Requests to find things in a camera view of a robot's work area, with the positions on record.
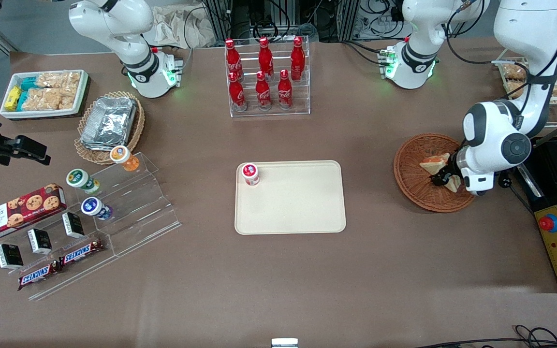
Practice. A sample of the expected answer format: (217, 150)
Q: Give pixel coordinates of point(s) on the clear bag rice crackers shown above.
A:
(58, 79)
(46, 98)

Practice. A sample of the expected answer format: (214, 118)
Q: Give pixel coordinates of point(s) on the small black box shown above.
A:
(73, 224)
(40, 240)
(10, 256)

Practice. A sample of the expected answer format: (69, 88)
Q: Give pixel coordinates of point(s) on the red cola bottle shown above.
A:
(232, 58)
(262, 94)
(297, 60)
(265, 58)
(237, 94)
(285, 92)

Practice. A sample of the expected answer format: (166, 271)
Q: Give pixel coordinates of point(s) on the green lid yogurt cup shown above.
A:
(80, 180)

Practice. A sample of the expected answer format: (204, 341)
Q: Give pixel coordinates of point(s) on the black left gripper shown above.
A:
(449, 172)

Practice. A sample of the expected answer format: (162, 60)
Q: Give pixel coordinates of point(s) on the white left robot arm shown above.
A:
(525, 29)

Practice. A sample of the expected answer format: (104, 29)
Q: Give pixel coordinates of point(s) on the clear acrylic bottle rack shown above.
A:
(302, 96)

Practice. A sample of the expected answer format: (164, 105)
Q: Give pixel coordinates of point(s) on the beige plastic tray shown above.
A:
(288, 208)

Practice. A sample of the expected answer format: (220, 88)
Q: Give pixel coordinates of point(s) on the red lid yogurt cup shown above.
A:
(250, 174)

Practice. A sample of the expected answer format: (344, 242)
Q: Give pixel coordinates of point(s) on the beige cloth bag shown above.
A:
(177, 26)

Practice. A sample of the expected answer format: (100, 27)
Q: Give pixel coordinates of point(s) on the blue lid yogurt cup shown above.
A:
(94, 208)

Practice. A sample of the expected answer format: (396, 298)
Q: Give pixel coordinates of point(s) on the red Walkers cookie box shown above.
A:
(17, 212)

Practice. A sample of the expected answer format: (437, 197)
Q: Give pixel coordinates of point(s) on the yellow snack packet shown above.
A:
(12, 98)

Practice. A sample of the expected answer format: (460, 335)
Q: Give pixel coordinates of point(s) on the stack of foil trays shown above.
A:
(108, 121)

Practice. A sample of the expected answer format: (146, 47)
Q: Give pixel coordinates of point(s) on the orange lid yogurt cup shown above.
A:
(123, 157)

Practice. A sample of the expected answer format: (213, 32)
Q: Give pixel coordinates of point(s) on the oval light wicker basket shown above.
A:
(90, 155)

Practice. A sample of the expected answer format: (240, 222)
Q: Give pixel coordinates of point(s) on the round brown wicker basket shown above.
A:
(411, 181)

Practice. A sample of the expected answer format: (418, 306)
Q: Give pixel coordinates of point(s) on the black countertop appliance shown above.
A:
(549, 174)

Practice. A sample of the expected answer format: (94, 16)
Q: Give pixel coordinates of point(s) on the triangular sandwich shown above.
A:
(433, 163)

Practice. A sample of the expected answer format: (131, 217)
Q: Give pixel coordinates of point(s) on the teal snack packet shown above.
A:
(28, 83)
(22, 100)

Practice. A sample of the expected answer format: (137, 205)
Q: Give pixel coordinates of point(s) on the clear acrylic stepped display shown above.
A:
(138, 208)

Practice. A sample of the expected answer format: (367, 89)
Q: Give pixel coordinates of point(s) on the Snickers bar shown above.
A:
(81, 253)
(38, 276)

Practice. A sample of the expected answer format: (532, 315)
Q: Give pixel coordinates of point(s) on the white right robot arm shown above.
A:
(124, 29)

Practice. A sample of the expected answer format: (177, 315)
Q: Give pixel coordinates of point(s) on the white rectangular snack box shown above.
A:
(41, 114)

